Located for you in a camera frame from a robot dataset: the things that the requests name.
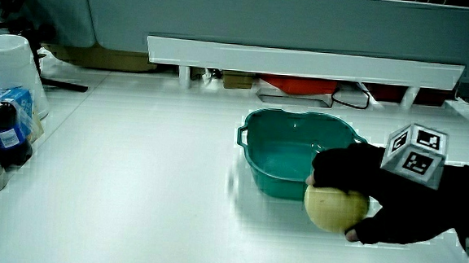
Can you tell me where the person's right hand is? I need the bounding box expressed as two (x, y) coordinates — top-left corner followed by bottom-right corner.
(301, 116), (469, 251)

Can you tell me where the yellow pear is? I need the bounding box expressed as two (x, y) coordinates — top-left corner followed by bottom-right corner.
(302, 184), (371, 236)

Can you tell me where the white desk shelf riser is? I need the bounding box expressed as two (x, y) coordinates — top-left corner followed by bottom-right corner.
(143, 35), (467, 114)

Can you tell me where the white desk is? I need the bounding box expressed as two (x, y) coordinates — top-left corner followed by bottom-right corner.
(0, 58), (469, 263)

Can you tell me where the teal plastic basin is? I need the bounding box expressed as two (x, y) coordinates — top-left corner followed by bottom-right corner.
(233, 106), (370, 204)

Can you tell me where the grey flat tray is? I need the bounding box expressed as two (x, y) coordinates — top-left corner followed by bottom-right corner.
(255, 87), (334, 109)

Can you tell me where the orange box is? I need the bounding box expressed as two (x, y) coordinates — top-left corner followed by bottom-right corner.
(260, 73), (340, 98)

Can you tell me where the small brown cardboard box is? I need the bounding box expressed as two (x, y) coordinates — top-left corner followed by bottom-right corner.
(221, 69), (256, 91)

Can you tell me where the wide grey partition panel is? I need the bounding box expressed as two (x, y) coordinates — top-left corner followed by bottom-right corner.
(79, 0), (469, 85)

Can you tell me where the large flat cardboard box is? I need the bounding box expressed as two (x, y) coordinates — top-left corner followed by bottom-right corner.
(44, 41), (159, 74)

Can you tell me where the narrow grey partition panel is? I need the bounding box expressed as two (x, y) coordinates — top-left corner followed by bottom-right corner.
(0, 0), (100, 50)

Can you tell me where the blue carton box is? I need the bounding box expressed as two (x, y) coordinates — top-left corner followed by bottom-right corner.
(0, 85), (47, 143)

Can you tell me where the dark soda bottle blue cap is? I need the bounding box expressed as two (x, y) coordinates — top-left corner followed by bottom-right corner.
(0, 85), (37, 169)

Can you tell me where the white plastic bucket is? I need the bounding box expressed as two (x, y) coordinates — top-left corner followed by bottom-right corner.
(0, 33), (55, 121)

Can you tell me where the black cable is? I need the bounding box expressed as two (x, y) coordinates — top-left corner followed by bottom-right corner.
(330, 87), (371, 112)

